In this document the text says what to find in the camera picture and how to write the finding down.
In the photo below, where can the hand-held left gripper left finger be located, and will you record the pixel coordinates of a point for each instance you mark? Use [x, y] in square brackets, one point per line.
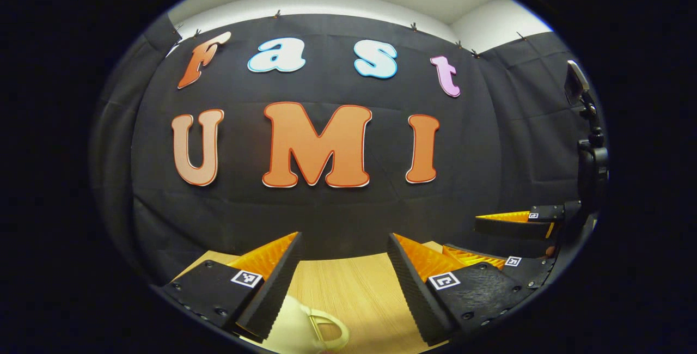
[280, 288]

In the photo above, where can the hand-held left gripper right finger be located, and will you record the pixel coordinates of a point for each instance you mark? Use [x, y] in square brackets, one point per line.
[411, 288]

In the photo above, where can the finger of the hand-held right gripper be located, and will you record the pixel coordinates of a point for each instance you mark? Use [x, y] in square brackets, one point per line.
[512, 227]
[528, 273]

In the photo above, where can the small cream suitcase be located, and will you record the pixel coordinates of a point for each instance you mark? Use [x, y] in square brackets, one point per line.
[288, 327]

